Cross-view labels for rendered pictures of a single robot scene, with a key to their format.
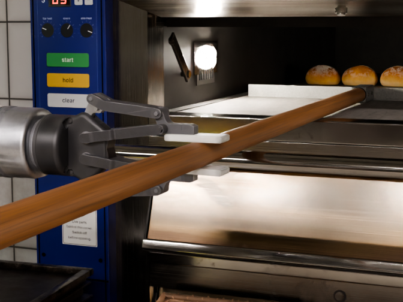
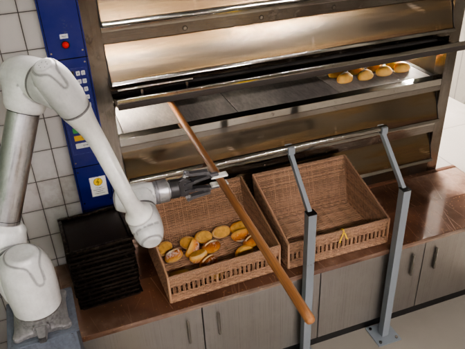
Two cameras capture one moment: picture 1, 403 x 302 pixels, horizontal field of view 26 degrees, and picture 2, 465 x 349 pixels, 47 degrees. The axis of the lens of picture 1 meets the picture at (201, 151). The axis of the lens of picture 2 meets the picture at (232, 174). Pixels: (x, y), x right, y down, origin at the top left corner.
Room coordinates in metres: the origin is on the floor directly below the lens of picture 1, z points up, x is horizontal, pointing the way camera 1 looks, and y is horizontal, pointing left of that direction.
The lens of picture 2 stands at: (-0.41, 1.09, 2.29)
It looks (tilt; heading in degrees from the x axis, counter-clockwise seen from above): 31 degrees down; 321
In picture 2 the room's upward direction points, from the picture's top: 3 degrees counter-clockwise
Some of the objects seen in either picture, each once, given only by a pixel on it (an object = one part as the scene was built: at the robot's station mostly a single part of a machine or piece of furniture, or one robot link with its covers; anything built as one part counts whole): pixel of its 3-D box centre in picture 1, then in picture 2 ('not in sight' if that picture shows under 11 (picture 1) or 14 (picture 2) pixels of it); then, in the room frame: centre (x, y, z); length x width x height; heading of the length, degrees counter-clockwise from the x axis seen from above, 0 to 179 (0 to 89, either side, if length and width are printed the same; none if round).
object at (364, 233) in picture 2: not in sight; (317, 207); (1.04, -0.66, 0.72); 0.56 x 0.49 x 0.28; 68
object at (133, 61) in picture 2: not in sight; (296, 36); (1.30, -0.74, 1.54); 1.79 x 0.11 x 0.19; 69
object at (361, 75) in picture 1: (360, 75); not in sight; (2.41, -0.44, 1.21); 0.10 x 0.07 x 0.05; 70
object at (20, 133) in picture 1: (26, 142); (162, 191); (1.08, 0.22, 1.20); 0.09 x 0.06 x 0.09; 158
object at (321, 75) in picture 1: (322, 74); not in sight; (2.45, -0.34, 1.21); 0.10 x 0.07 x 0.05; 73
